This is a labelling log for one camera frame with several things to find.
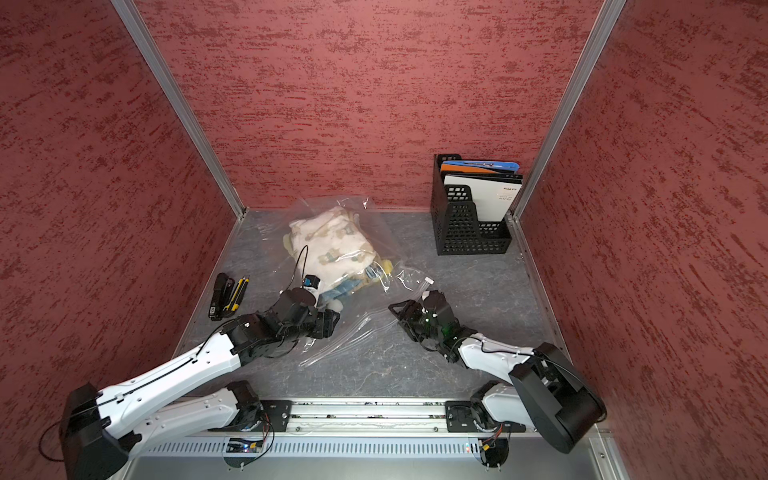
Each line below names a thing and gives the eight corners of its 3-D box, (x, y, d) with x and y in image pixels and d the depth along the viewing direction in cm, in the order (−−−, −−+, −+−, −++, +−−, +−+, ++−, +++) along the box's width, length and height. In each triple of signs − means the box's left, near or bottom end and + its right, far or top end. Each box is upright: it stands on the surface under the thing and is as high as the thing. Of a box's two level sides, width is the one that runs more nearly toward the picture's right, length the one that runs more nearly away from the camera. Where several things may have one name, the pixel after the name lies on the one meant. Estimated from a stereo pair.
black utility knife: (209, 320, 93) (201, 314, 89) (223, 280, 102) (217, 273, 98) (221, 320, 93) (214, 314, 89) (235, 280, 102) (229, 273, 99)
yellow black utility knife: (227, 310, 95) (224, 308, 93) (244, 279, 103) (241, 276, 101) (236, 312, 95) (233, 309, 93) (252, 280, 102) (250, 277, 101)
